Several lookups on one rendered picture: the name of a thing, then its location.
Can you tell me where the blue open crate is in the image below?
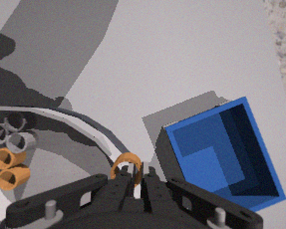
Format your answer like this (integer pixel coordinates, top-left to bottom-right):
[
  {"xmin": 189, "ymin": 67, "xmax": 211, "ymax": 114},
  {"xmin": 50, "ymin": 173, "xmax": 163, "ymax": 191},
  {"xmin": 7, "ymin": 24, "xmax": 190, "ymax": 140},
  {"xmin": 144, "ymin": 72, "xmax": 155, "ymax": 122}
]
[{"xmin": 162, "ymin": 97, "xmax": 286, "ymax": 212}]

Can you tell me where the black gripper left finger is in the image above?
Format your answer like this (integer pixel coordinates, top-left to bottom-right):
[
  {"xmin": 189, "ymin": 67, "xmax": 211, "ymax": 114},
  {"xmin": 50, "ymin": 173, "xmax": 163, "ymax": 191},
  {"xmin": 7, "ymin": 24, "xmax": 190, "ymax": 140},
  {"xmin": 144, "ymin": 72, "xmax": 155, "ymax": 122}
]
[{"xmin": 5, "ymin": 162, "xmax": 136, "ymax": 229}]

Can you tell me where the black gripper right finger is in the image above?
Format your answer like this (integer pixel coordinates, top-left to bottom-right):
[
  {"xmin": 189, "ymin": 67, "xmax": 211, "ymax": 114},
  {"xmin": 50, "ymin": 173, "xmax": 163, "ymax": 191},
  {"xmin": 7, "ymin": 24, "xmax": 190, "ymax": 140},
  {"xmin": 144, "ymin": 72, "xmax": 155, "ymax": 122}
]
[{"xmin": 141, "ymin": 161, "xmax": 263, "ymax": 229}]

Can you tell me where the grey round turntable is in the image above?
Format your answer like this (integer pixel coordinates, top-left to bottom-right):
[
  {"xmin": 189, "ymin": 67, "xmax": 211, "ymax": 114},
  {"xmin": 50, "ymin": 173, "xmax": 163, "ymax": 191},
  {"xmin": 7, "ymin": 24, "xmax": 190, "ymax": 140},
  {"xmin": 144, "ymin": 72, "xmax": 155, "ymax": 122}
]
[{"xmin": 0, "ymin": 106, "xmax": 130, "ymax": 229}]

